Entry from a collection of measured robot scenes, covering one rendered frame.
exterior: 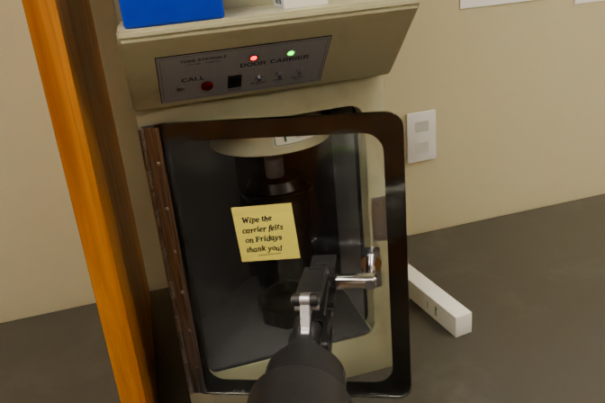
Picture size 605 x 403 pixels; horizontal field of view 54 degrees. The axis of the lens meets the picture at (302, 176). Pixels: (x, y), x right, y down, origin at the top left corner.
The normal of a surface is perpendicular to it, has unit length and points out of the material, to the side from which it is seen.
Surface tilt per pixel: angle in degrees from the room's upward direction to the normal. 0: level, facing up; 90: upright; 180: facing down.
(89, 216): 90
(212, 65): 135
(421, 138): 90
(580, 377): 0
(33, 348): 0
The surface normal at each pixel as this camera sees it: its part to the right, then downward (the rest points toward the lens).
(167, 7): 0.27, 0.32
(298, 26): 0.25, 0.88
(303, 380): 0.11, -0.92
